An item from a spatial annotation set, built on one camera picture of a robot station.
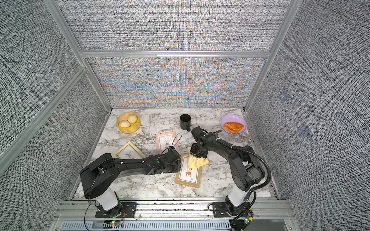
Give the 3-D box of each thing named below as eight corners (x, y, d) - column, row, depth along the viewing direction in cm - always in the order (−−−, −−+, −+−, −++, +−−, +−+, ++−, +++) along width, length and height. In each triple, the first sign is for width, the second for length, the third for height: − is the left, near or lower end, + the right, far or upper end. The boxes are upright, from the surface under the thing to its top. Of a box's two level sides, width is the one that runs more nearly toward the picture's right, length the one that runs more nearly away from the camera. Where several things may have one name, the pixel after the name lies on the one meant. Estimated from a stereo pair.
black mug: (180, 133, 107) (179, 125, 100) (180, 121, 114) (180, 113, 107) (190, 133, 107) (191, 125, 100) (190, 121, 114) (190, 113, 107)
